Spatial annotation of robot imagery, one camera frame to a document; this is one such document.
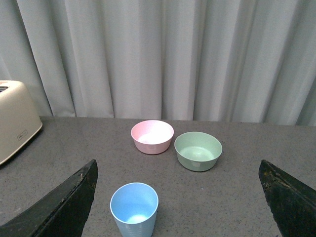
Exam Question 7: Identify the cream toaster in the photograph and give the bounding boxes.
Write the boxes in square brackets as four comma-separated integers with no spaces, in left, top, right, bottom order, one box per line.
[0,80,42,164]

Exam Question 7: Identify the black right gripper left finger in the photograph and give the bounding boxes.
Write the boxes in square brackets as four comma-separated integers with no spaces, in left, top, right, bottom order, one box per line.
[0,159,98,237]

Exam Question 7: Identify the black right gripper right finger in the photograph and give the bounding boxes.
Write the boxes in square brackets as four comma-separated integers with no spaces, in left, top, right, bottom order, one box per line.
[258,160,316,237]

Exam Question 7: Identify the pink plastic bowl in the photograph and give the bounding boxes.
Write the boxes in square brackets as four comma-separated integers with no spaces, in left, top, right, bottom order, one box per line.
[131,120,174,155]

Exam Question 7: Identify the green plastic bowl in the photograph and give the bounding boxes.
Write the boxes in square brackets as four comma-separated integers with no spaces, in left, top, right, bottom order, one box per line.
[174,131,223,172]

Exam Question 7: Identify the light blue plastic cup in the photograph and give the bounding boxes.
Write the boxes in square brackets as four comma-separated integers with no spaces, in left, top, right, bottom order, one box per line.
[110,182,159,237]

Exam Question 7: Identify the grey white curtain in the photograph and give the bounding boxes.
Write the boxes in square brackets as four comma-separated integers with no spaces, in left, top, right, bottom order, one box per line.
[0,0,316,126]

